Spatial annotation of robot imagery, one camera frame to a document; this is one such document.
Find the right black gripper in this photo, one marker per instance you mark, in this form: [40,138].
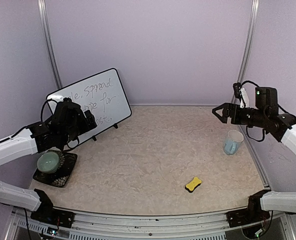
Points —
[229,107]

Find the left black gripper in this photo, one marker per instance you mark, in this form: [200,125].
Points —
[84,123]

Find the white whiteboard black frame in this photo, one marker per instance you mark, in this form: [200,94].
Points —
[103,95]

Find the yellow black whiteboard eraser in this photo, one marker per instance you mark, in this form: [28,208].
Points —
[193,184]

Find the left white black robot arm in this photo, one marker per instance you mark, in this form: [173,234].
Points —
[29,140]

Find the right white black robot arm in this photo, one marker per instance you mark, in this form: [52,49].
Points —
[269,133]

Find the light blue ceramic mug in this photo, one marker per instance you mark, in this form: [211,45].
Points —
[233,141]

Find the pale green ceramic bowl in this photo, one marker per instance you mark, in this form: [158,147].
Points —
[48,163]

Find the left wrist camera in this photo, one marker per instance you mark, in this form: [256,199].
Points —
[90,119]

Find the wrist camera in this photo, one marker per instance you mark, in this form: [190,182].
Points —
[90,119]
[241,94]

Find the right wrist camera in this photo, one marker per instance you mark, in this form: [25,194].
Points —
[241,94]

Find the whiteboard wire stand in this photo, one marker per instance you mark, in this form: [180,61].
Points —
[94,137]

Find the right aluminium corner post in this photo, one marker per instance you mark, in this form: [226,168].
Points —
[249,39]

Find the aluminium corner post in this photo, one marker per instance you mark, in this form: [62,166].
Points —
[48,40]
[249,39]

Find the aluminium front rail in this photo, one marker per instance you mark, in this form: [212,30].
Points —
[99,226]

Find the left aluminium corner post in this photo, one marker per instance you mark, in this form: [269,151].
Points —
[48,40]

